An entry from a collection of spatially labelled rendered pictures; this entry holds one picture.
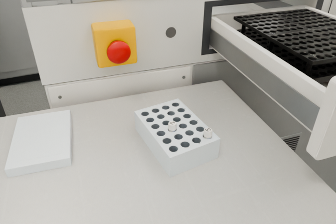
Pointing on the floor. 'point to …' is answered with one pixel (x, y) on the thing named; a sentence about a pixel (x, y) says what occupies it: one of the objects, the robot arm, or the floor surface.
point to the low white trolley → (246, 121)
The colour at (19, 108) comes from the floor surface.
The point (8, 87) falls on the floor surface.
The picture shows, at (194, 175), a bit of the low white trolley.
